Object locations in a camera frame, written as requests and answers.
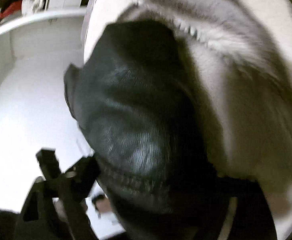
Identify black leather jacket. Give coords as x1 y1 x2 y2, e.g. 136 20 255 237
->
64 21 277 239

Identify white sliding wardrobe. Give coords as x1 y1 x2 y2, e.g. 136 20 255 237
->
0 0 88 85

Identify floral plush bed blanket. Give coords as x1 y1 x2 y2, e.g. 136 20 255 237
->
84 0 292 239

